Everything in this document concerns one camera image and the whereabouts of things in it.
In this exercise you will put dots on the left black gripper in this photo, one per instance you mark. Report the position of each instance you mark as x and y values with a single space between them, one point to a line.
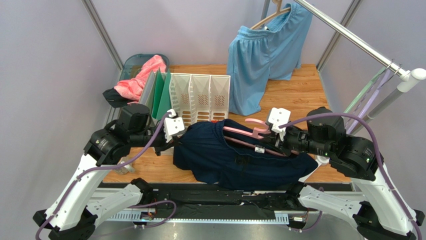
174 141

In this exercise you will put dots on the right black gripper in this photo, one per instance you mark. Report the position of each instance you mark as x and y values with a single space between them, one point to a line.
279 140

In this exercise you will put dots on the navy blue shorts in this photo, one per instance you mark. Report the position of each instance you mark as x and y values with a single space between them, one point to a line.
205 150

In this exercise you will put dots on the pink plastic hanger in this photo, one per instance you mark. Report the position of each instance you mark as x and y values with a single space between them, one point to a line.
269 133

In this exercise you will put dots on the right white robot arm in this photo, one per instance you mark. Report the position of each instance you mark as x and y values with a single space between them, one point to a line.
383 215

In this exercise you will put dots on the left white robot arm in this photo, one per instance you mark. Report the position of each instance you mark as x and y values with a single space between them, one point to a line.
73 216

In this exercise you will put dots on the purple plastic hanger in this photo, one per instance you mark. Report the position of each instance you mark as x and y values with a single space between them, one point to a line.
360 110

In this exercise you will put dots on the light blue shorts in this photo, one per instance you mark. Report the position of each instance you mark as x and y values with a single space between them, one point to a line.
258 55

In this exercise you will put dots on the green plastic hanger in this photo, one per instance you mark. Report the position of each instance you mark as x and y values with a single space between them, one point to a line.
364 90

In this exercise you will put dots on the wooden hanger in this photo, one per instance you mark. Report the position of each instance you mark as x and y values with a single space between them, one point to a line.
278 11

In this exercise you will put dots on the yellow cup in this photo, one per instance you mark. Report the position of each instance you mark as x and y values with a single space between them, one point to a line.
125 169

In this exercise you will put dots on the green folder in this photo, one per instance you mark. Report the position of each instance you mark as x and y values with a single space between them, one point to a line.
163 96

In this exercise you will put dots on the grey folder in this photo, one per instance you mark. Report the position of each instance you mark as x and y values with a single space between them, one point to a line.
147 96

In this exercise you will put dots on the white file organizer rack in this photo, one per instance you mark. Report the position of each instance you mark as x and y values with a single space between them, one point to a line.
198 97

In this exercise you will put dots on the pink garment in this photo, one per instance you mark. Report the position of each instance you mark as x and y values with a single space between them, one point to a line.
133 87

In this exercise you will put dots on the black garment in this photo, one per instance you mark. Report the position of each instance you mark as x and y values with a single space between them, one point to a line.
114 99

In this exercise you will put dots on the teal laundry basket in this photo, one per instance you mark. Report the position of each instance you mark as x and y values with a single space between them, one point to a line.
127 73

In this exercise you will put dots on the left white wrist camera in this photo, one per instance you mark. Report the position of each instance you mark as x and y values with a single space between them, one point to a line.
173 125

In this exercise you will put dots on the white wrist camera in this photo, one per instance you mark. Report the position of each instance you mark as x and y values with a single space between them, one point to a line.
173 125
276 118

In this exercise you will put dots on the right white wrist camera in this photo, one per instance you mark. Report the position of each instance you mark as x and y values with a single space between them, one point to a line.
276 118

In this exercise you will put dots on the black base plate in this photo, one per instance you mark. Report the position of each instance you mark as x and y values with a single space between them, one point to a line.
197 201

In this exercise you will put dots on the metal clothes rail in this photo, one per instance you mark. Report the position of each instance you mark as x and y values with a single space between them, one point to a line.
376 34

